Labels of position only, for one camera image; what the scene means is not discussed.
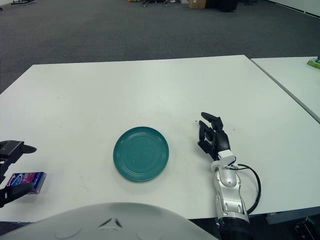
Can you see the brown cardboard box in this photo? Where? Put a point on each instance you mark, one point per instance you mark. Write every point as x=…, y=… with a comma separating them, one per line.
x=196, y=3

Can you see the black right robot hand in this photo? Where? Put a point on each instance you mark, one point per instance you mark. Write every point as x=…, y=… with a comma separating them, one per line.
x=221, y=142

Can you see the teal round plate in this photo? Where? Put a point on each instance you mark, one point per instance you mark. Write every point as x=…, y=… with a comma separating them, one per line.
x=141, y=155

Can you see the grey robot torso shell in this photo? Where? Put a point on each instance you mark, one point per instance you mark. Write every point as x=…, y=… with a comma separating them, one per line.
x=100, y=225

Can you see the black wheeled base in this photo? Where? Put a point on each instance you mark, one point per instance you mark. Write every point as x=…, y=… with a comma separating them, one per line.
x=306, y=228

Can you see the grey table frame beam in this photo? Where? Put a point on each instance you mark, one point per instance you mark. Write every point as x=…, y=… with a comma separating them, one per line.
x=287, y=215

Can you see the black metal floor frame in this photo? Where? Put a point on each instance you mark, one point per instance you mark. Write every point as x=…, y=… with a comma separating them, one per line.
x=22, y=2

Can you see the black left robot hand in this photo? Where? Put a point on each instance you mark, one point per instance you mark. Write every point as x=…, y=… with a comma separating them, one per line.
x=10, y=147

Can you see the black cabinet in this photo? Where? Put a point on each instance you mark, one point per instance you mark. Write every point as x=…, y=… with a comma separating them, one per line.
x=222, y=5

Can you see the black office chair bases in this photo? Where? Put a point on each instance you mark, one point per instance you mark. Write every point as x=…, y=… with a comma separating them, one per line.
x=155, y=2

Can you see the blue purple gum pack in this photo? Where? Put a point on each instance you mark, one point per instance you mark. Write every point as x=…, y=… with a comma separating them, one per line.
x=35, y=178

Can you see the green box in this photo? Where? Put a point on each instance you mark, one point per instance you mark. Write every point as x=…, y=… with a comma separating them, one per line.
x=314, y=63

